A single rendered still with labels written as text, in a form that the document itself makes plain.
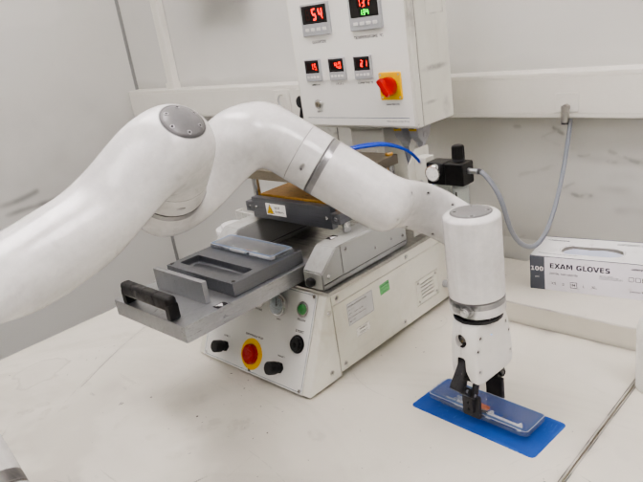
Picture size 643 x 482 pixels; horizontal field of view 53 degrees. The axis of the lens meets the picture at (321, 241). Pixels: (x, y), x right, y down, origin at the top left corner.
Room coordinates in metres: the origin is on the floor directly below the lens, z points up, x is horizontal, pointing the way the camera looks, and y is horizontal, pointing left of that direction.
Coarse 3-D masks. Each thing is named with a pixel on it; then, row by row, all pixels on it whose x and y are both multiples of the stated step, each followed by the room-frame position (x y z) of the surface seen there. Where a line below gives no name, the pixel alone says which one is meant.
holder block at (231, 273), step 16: (192, 256) 1.16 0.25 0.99; (208, 256) 1.15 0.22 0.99; (224, 256) 1.14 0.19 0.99; (240, 256) 1.12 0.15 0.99; (288, 256) 1.09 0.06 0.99; (176, 272) 1.12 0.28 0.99; (192, 272) 1.08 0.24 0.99; (208, 272) 1.07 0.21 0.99; (224, 272) 1.10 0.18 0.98; (240, 272) 1.08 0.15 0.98; (256, 272) 1.03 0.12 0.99; (272, 272) 1.06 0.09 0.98; (208, 288) 1.05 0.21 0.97; (224, 288) 1.01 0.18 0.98; (240, 288) 1.01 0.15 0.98
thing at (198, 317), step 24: (168, 288) 1.06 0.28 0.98; (192, 288) 1.01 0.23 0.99; (264, 288) 1.03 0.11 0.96; (288, 288) 1.06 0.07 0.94; (120, 312) 1.06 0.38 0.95; (144, 312) 1.00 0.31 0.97; (192, 312) 0.96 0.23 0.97; (216, 312) 0.96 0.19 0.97; (240, 312) 0.99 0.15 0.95; (192, 336) 0.92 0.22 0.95
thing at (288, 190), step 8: (288, 184) 1.36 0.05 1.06; (264, 192) 1.32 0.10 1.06; (272, 192) 1.31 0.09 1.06; (280, 192) 1.30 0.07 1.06; (288, 192) 1.29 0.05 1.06; (296, 192) 1.28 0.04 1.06; (304, 192) 1.27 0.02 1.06; (304, 200) 1.22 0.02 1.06; (312, 200) 1.21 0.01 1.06; (320, 200) 1.19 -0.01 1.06
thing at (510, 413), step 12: (444, 384) 0.94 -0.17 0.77; (444, 396) 0.91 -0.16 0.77; (456, 396) 0.90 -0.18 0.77; (480, 396) 0.89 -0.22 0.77; (492, 396) 0.89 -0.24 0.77; (492, 408) 0.86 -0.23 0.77; (504, 408) 0.85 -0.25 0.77; (516, 408) 0.85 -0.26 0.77; (528, 408) 0.84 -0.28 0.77; (504, 420) 0.82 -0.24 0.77; (516, 420) 0.82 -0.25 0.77; (528, 420) 0.82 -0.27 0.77
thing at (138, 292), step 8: (128, 280) 1.05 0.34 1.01; (128, 288) 1.02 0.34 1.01; (136, 288) 1.01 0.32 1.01; (144, 288) 1.00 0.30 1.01; (128, 296) 1.04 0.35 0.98; (136, 296) 1.01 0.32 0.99; (144, 296) 0.98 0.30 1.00; (152, 296) 0.97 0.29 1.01; (160, 296) 0.95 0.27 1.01; (168, 296) 0.95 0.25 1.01; (152, 304) 0.97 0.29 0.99; (160, 304) 0.95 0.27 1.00; (168, 304) 0.94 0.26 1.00; (176, 304) 0.95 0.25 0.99; (168, 312) 0.94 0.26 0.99; (176, 312) 0.95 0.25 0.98
